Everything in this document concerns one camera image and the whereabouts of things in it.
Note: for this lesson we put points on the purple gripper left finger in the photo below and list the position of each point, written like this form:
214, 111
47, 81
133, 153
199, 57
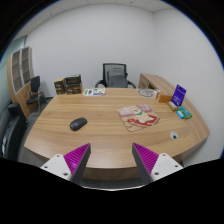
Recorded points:
70, 166

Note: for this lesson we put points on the cartoon printed mouse pad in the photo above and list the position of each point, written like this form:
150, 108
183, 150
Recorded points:
137, 117

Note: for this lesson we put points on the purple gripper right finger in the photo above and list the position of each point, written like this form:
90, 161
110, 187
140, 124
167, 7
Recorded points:
153, 166

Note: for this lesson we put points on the blue card pack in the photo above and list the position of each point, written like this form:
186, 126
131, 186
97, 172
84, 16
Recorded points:
180, 114

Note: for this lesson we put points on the black leather sofa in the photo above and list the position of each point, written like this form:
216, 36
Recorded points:
13, 125

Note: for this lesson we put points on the wooden side cabinet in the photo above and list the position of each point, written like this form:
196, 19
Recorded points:
149, 81

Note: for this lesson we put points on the black side chair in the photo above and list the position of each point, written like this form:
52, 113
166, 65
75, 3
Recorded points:
35, 94

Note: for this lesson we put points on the green card pack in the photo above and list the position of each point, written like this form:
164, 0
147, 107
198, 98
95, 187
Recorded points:
187, 114

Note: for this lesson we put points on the beige small pack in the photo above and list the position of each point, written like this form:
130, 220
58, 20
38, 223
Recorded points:
172, 106

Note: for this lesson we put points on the white table cable grommet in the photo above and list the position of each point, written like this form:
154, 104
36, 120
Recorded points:
173, 135

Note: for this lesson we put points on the white green leaflet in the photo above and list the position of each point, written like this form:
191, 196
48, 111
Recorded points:
94, 92

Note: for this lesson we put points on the purple standing card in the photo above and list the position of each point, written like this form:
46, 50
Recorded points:
178, 95

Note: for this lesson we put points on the black mesh office chair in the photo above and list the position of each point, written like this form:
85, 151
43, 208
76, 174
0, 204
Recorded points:
115, 76

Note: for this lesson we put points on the dark brown cardboard box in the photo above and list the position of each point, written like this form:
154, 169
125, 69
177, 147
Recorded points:
73, 84

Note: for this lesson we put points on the black computer mouse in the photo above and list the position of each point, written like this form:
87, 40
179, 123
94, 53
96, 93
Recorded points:
78, 123

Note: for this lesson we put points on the orange wooden box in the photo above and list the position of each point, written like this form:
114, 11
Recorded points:
163, 97

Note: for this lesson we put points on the small brown box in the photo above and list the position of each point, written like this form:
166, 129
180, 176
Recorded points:
59, 86

